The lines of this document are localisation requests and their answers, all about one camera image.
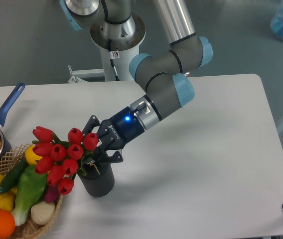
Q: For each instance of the red tulip bouquet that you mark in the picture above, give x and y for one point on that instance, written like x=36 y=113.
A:
x=63 y=160

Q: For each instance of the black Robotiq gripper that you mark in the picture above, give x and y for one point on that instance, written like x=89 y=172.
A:
x=114 y=133

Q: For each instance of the dark green cucumber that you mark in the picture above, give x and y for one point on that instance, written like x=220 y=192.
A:
x=11 y=178

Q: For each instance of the purple red radish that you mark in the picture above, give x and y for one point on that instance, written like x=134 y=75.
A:
x=51 y=194

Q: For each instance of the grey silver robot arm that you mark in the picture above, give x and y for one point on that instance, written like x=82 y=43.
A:
x=118 y=33

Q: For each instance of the yellow squash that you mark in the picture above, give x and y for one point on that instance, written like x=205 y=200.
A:
x=31 y=157

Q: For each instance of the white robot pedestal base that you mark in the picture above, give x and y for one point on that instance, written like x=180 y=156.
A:
x=115 y=67

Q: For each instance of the orange fruit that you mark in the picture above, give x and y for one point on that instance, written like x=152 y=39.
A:
x=7 y=224

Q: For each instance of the white garlic bulb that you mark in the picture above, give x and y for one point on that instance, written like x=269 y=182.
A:
x=42 y=212

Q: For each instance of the green bok choy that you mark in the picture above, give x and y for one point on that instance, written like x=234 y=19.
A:
x=30 y=188

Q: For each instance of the dark grey ribbed vase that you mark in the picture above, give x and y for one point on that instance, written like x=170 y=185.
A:
x=98 y=180

